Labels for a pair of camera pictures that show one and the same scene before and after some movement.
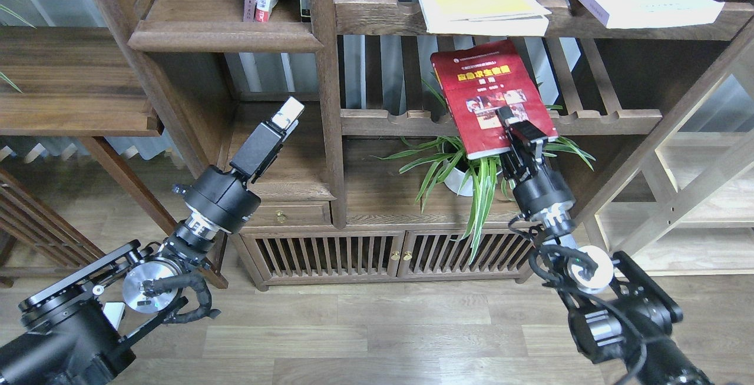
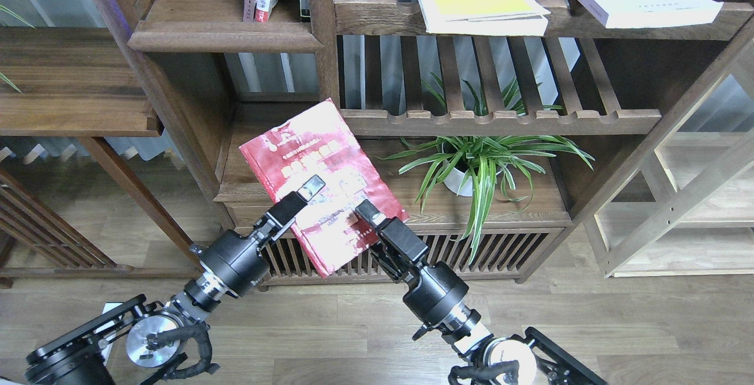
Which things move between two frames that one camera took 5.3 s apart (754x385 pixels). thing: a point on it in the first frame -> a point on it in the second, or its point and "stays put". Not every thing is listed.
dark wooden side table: x=86 y=82 stays put
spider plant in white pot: x=474 y=178 stays put
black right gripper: x=540 y=193 -> x=433 y=289
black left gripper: x=221 y=199 -> x=234 y=264
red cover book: x=477 y=81 -> x=320 y=140
